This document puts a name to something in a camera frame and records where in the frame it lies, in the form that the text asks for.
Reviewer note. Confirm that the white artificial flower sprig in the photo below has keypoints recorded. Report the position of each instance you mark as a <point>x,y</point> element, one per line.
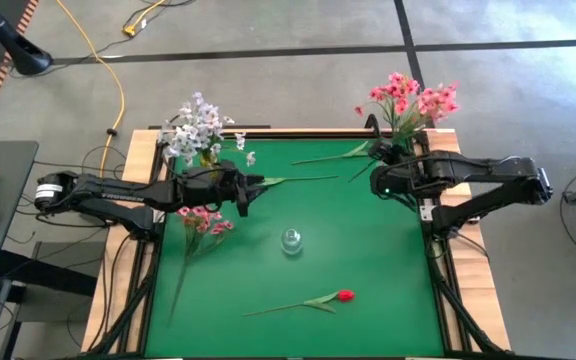
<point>193,130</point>
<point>240,141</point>

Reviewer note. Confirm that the clear ribbed glass vase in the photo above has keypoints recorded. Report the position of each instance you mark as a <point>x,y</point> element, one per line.
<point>292,242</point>

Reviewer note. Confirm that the black side desk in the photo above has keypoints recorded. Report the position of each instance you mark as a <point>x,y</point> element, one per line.
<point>3,200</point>

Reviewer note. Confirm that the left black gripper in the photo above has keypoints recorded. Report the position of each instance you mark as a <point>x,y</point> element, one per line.
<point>208,185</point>

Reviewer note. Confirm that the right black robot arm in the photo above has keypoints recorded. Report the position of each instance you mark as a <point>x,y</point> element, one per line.
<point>493,170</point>

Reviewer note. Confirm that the pink artificial flower sprig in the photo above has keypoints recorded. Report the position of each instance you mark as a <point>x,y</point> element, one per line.
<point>393,90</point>
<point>438,102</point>
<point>203,222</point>

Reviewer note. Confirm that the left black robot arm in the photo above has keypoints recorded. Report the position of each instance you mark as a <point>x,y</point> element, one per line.
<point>118,197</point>

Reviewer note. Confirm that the green felt table cover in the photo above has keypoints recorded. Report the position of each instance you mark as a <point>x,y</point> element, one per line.
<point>368,275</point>

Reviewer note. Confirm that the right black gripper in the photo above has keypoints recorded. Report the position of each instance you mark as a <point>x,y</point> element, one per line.
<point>393,180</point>

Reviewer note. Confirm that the black stand post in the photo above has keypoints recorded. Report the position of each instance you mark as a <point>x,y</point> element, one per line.
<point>23,55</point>

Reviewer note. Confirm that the yellow glass vase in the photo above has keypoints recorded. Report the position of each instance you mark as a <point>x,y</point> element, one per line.
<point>208,160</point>

